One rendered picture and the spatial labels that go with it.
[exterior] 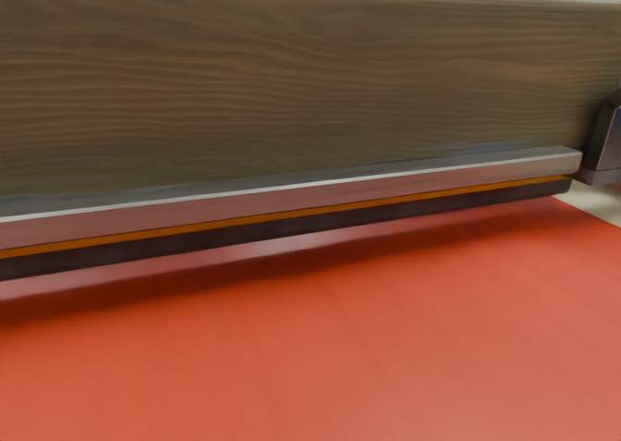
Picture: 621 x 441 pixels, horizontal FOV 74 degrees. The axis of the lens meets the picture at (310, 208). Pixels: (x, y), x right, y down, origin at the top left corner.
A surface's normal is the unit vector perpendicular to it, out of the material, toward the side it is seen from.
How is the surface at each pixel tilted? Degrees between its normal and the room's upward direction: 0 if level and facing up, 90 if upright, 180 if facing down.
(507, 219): 0
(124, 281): 0
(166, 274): 0
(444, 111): 90
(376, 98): 90
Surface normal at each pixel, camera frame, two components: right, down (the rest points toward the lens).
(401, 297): 0.02, -0.91
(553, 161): 0.36, 0.39
